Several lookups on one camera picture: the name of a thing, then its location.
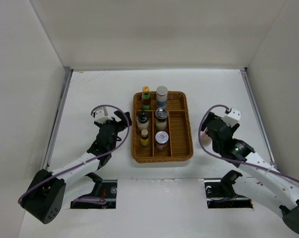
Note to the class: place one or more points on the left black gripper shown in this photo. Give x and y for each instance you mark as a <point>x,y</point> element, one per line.
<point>121,124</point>

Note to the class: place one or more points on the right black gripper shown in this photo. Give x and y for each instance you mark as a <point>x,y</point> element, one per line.
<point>211,115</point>

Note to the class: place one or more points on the white powder jar black lid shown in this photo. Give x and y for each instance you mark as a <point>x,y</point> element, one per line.
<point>142,120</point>

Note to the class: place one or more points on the green sauce bottle yellow cap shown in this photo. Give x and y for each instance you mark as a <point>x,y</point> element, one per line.
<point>146,98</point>

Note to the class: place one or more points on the small yellow bottle cork cap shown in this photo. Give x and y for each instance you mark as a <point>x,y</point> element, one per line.
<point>144,139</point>

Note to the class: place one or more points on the grinder jar grey lid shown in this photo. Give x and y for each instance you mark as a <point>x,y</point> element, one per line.
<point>161,115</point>

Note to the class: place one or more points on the spice jar white label lid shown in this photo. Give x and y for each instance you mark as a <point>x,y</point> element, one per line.
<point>161,139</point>

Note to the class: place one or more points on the silver lid blue label jar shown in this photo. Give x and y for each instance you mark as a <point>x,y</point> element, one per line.
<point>161,97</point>

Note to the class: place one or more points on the pink lid spice jar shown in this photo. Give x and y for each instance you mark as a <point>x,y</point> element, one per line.
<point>205,138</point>

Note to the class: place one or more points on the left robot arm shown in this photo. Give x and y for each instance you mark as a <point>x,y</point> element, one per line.
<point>45,194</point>

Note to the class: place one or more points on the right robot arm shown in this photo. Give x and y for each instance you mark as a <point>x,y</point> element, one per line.
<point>254,178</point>

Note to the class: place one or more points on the wicker divided tray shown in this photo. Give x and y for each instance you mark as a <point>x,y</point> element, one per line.
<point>179,146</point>

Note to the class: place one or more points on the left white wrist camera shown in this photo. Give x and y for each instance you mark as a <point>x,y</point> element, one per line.
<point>101,115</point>

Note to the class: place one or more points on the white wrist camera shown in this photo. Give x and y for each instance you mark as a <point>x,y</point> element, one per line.
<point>101,115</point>
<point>232,117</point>

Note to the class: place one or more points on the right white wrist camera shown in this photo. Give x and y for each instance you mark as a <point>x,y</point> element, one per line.
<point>232,117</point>

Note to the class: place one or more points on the left aluminium table rail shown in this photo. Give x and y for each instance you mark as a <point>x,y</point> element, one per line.
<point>59,112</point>

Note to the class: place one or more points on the aluminium table rail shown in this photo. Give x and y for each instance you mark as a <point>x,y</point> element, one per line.
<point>257,114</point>
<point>59,112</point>

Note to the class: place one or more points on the right aluminium table rail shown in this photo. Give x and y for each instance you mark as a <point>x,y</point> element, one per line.
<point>257,114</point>

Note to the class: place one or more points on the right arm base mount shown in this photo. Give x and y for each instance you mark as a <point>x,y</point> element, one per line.
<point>221,195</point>

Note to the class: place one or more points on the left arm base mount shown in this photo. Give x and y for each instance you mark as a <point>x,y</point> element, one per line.
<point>98,194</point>

